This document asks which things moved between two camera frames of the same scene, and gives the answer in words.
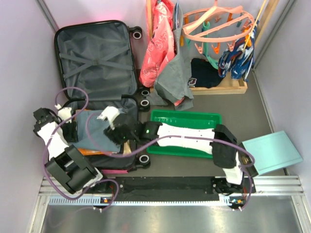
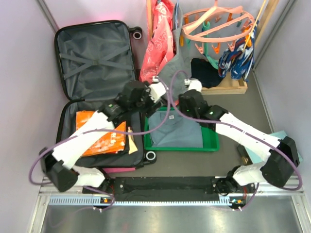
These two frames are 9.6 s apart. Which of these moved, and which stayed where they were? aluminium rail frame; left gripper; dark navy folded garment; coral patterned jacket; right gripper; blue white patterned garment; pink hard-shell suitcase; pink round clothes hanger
Moved: left gripper; right gripper
Stayed: coral patterned jacket; pink round clothes hanger; dark navy folded garment; pink hard-shell suitcase; aluminium rail frame; blue white patterned garment
